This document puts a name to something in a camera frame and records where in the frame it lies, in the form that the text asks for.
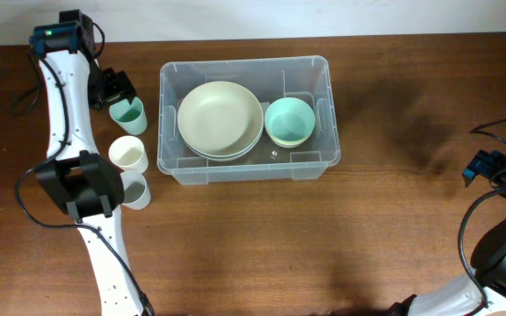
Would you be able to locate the cream white cup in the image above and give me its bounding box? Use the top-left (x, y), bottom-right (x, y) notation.
top-left (108, 135), bottom-right (148, 174)

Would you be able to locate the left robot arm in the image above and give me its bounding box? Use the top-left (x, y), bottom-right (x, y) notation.
top-left (29, 10), bottom-right (154, 315)

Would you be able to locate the white small bowl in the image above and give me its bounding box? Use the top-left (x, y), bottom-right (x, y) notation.
top-left (269, 134), bottom-right (309, 148)

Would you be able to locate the beige bowl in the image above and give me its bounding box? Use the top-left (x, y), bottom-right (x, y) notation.
top-left (185, 132), bottom-right (263, 162)
top-left (177, 81), bottom-right (264, 160)

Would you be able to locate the mint green small bowl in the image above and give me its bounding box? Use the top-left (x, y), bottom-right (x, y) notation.
top-left (265, 97), bottom-right (315, 140)

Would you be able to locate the grey translucent cup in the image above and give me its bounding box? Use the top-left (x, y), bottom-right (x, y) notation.
top-left (120, 171), bottom-right (151, 210)

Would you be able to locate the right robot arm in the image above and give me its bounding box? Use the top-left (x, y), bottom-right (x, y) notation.
top-left (386, 118), bottom-right (506, 316)

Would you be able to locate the clear plastic storage bin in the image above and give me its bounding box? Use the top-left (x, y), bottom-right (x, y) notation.
top-left (156, 55), bottom-right (341, 185)

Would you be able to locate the mint green cup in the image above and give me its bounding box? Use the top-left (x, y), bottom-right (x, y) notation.
top-left (109, 97), bottom-right (148, 135)

